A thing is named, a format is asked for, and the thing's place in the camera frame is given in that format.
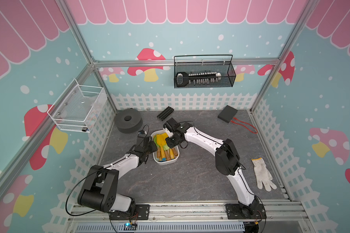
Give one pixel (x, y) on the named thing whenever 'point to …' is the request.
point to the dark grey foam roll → (128, 121)
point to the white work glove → (262, 174)
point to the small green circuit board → (130, 226)
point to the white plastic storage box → (159, 131)
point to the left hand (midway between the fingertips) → (155, 146)
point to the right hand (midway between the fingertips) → (170, 143)
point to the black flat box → (227, 113)
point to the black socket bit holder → (183, 79)
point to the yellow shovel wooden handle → (163, 152)
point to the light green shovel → (166, 151)
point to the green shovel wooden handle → (158, 152)
